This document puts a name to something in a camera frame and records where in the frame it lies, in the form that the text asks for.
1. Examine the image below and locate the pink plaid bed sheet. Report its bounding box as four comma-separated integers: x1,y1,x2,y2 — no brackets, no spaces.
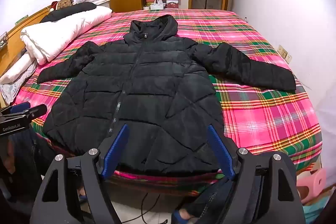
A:
13,8,323,197

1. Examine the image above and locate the brown teddy bear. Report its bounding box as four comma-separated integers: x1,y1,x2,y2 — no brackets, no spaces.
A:
57,0,74,10

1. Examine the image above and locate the pink plastic stool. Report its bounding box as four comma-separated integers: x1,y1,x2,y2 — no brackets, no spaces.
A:
297,168,327,205

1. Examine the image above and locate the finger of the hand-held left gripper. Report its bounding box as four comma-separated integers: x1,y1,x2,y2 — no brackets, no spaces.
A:
26,104,48,120
10,102,31,116

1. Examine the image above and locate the black cable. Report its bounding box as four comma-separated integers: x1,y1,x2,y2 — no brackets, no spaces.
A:
140,192,168,224

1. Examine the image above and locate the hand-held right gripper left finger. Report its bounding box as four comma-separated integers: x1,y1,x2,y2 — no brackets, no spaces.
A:
30,123,130,224

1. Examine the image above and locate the white pillow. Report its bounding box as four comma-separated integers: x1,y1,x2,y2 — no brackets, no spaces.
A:
0,52,38,86

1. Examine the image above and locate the person's right leg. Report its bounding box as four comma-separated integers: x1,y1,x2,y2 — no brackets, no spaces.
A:
184,176,263,218

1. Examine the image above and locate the white duvet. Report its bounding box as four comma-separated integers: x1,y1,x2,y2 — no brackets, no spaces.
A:
20,5,113,65

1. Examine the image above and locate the white plastic basket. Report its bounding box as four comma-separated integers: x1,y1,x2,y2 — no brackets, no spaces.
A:
150,0,166,10

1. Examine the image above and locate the black puffer jacket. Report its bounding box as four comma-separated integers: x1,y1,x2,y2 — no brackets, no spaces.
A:
37,14,297,176

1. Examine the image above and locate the person's leg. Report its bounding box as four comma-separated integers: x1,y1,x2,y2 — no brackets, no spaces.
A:
5,123,57,188
184,176,263,218

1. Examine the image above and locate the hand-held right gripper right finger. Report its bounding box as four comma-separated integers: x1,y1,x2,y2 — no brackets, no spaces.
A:
207,124,306,224

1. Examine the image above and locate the black pillow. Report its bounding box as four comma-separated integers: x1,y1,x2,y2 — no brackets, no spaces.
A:
39,2,96,23

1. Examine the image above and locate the person's left leg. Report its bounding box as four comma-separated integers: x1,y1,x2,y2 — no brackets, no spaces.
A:
5,123,57,188

